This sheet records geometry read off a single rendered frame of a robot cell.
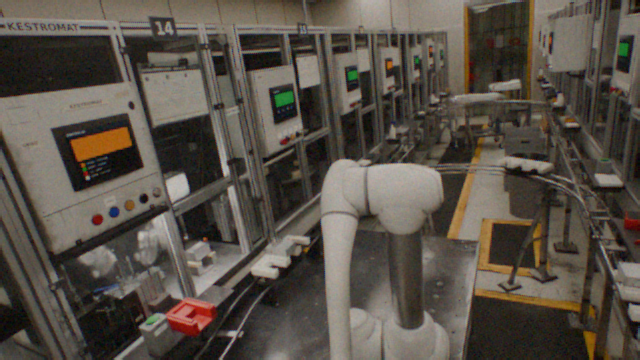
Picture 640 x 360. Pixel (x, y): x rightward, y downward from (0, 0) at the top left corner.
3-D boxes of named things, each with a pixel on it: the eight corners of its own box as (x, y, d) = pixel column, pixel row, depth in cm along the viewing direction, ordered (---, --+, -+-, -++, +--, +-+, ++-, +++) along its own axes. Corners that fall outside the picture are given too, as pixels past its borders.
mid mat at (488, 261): (551, 280, 272) (551, 278, 272) (473, 269, 298) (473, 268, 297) (542, 222, 354) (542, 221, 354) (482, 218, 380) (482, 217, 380)
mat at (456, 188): (450, 264, 310) (450, 263, 310) (384, 256, 338) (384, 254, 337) (488, 123, 791) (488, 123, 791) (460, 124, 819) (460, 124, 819)
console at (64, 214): (61, 256, 105) (-6, 98, 90) (14, 245, 119) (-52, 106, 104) (171, 201, 140) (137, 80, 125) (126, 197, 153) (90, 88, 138)
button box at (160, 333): (159, 357, 125) (149, 330, 121) (144, 351, 128) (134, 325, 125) (176, 341, 131) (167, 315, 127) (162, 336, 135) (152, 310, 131)
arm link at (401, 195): (386, 340, 137) (446, 343, 132) (384, 380, 123) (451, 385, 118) (364, 156, 104) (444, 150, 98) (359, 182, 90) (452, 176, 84)
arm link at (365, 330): (339, 345, 142) (332, 299, 135) (386, 348, 137) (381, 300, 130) (332, 379, 127) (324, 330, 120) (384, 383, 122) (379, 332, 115)
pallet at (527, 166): (495, 172, 284) (495, 160, 280) (505, 167, 290) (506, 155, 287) (542, 181, 253) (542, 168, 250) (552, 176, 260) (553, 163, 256)
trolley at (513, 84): (524, 134, 671) (526, 81, 640) (490, 136, 691) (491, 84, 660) (516, 125, 745) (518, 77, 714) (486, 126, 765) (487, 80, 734)
